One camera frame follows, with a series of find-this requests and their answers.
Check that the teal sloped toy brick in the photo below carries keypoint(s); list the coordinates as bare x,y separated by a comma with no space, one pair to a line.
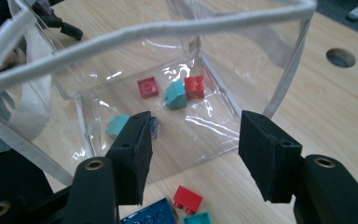
116,124
175,95

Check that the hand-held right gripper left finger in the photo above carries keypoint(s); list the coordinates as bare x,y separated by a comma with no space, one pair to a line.
133,155

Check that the red toy brick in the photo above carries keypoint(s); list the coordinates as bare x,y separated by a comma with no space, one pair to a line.
147,87
188,197
195,88

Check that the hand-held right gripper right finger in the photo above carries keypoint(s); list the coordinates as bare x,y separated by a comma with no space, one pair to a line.
270,158

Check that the blue long toy brick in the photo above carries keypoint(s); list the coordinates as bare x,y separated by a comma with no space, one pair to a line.
152,214

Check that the clear plastic bag white trim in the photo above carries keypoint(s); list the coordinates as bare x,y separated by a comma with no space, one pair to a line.
155,29

